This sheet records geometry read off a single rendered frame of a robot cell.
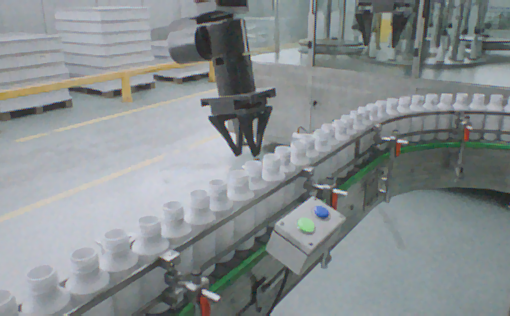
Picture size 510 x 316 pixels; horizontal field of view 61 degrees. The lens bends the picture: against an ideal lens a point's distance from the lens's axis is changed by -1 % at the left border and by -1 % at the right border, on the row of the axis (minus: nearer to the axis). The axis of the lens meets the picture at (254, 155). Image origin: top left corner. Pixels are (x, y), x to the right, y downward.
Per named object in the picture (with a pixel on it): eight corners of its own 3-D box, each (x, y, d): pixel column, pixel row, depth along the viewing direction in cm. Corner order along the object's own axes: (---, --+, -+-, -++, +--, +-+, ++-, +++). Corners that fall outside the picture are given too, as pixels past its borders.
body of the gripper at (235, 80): (253, 107, 61) (245, 54, 59) (200, 110, 67) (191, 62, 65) (278, 99, 66) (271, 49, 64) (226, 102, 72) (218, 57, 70)
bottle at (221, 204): (229, 266, 86) (227, 190, 80) (200, 262, 87) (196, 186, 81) (238, 250, 91) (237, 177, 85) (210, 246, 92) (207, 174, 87)
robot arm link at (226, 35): (227, 12, 60) (251, 11, 64) (190, 20, 63) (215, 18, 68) (236, 63, 61) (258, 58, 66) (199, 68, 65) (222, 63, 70)
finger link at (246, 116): (255, 163, 64) (245, 99, 61) (218, 161, 68) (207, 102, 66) (280, 150, 69) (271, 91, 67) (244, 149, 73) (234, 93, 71)
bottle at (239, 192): (249, 254, 90) (248, 180, 84) (221, 250, 91) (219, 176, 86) (257, 240, 95) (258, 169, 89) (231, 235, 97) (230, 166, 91)
